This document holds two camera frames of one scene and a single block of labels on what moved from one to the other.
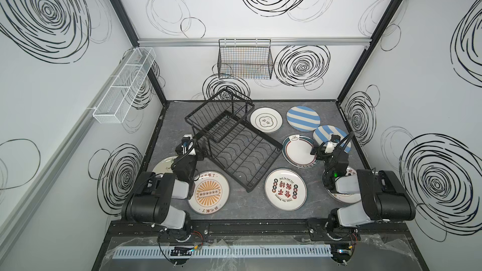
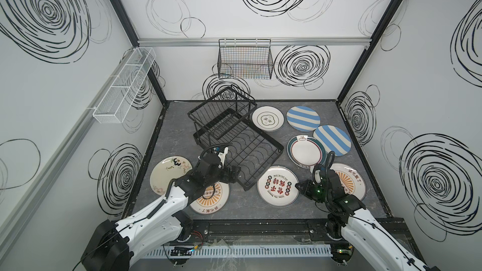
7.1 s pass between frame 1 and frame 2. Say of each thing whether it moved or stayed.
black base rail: stayed
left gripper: moved
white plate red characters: moved
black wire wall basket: stayed
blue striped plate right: stayed
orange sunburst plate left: stayed
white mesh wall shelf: stayed
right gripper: moved
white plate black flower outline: stayed
